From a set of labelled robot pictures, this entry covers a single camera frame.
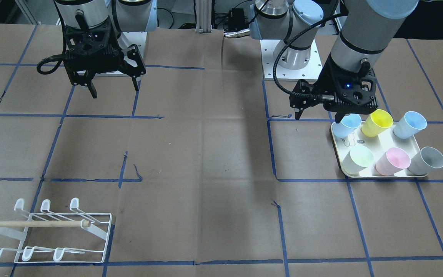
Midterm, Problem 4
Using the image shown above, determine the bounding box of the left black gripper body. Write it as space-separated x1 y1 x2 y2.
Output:
289 58 379 115

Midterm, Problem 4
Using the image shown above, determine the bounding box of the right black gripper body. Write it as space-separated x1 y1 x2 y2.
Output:
63 17 130 75

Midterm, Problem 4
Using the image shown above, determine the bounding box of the light blue cup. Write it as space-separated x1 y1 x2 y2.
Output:
331 113 362 138
393 111 427 139

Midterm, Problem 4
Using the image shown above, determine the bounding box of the pale green white cup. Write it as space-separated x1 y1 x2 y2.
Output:
341 145 374 175

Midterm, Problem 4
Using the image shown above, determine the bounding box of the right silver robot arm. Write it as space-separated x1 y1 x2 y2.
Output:
55 0 158 98

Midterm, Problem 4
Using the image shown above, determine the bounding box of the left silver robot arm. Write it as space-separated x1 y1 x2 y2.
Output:
248 0 417 123

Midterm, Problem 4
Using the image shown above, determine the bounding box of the yellow cup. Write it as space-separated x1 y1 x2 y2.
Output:
361 109 393 137

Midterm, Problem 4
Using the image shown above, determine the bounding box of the pink cup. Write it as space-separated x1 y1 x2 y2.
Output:
375 147 411 176

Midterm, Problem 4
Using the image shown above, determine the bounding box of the grey cup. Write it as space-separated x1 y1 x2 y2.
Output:
408 147 443 175

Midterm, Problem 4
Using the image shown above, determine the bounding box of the cream serving tray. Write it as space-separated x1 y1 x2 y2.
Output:
330 122 427 179

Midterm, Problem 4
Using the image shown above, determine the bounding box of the white wire cup rack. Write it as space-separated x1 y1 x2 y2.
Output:
0 198 113 264

